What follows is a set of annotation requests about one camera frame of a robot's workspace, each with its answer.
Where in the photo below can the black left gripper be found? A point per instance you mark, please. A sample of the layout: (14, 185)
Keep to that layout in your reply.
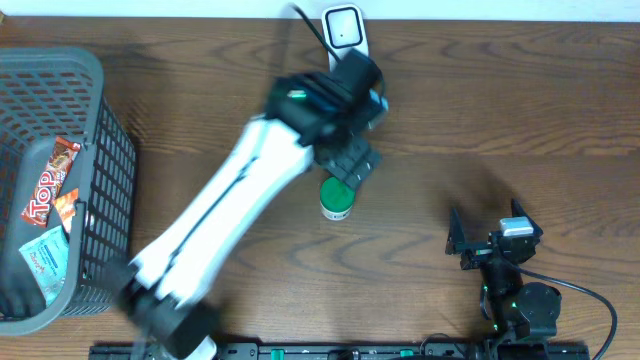
(343, 168)

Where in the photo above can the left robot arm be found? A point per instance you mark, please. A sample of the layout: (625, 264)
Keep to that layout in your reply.
(308, 119)

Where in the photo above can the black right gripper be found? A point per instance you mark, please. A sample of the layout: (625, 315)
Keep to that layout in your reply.
(457, 237)

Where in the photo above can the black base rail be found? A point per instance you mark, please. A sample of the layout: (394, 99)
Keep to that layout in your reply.
(438, 348)

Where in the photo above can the orange Kleenex tissue pack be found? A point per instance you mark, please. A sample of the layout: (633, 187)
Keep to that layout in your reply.
(65, 207)

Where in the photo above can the teal wet wipes pack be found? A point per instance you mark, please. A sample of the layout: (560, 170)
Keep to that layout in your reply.
(47, 257)

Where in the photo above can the red Top chocolate bar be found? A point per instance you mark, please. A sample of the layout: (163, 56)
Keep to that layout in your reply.
(50, 182)

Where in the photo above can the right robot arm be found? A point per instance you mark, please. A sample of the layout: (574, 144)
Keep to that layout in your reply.
(523, 314)

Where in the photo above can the white barcode scanner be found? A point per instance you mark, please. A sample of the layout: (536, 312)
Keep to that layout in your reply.
(344, 29)

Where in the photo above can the grey plastic basket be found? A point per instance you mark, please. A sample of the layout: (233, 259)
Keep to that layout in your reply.
(50, 93)

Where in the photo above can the green lid jar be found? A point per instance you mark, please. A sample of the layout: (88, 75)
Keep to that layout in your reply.
(336, 199)

